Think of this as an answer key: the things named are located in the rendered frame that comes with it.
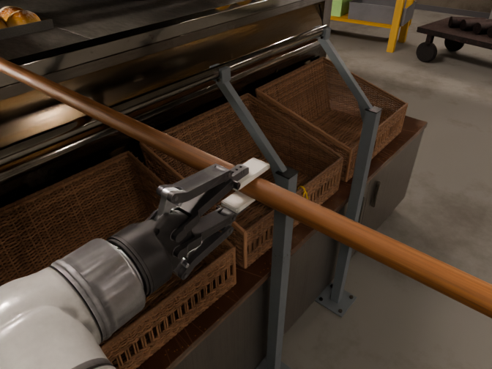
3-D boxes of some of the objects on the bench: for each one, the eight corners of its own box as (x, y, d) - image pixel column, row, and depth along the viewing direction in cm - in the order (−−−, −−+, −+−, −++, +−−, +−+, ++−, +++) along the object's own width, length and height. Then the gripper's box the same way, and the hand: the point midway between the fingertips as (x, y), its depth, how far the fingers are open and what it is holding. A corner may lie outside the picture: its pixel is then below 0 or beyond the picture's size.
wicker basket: (-27, 310, 113) (-73, 236, 96) (141, 213, 147) (128, 147, 131) (60, 438, 86) (17, 366, 70) (240, 284, 120) (239, 211, 104)
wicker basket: (251, 145, 186) (252, 88, 170) (316, 105, 222) (322, 54, 206) (346, 184, 161) (357, 121, 145) (403, 132, 196) (416, 77, 180)
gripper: (85, 196, 40) (240, 114, 55) (115, 302, 49) (241, 207, 64) (132, 228, 36) (286, 131, 51) (156, 336, 45) (280, 227, 60)
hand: (245, 184), depth 55 cm, fingers closed on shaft, 3 cm apart
